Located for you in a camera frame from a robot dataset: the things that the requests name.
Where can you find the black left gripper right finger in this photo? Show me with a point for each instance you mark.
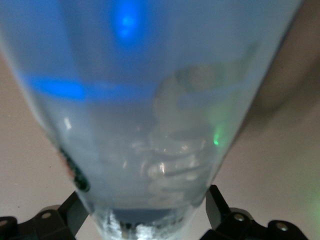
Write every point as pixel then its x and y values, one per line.
pixel 237 225

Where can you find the clear tennis ball can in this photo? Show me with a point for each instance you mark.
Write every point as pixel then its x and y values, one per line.
pixel 137 100

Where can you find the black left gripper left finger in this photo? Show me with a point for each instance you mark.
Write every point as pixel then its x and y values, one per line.
pixel 45 225

